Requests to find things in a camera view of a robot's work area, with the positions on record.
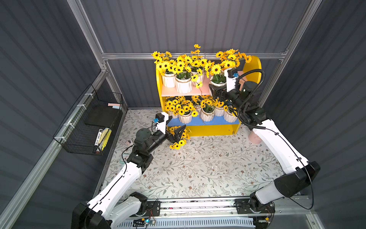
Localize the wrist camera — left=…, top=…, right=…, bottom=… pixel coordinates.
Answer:
left=154, top=112, right=169, bottom=134
left=224, top=68, right=239, bottom=92

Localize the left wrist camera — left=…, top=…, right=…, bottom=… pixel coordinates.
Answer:
left=154, top=112, right=169, bottom=134

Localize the black wire wall basket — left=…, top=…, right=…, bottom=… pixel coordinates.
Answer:
left=53, top=85, right=124, bottom=156

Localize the pink bucket with pens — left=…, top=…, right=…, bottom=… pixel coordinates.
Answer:
left=248, top=131, right=262, bottom=145

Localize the pink sticky notes pad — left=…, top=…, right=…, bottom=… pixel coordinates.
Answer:
left=108, top=103, right=121, bottom=109

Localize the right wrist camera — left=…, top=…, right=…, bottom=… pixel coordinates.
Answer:
left=224, top=68, right=239, bottom=92

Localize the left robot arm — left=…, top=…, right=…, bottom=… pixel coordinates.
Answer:
left=71, top=120, right=186, bottom=229

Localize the white marker in basket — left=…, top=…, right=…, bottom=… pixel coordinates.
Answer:
left=94, top=129, right=103, bottom=146

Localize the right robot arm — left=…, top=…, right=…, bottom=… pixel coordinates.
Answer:
left=209, top=68, right=320, bottom=213

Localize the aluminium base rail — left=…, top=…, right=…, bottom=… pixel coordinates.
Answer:
left=75, top=195, right=325, bottom=229

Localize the floral patterned table mat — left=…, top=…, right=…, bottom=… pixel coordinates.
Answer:
left=100, top=107, right=298, bottom=201

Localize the yellow wooden shelf unit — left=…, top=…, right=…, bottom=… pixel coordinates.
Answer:
left=156, top=56, right=262, bottom=136

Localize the green circuit board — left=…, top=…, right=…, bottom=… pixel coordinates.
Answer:
left=132, top=218, right=156, bottom=229

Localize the yellow item in basket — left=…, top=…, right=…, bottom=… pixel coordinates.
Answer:
left=97, top=128, right=112, bottom=152

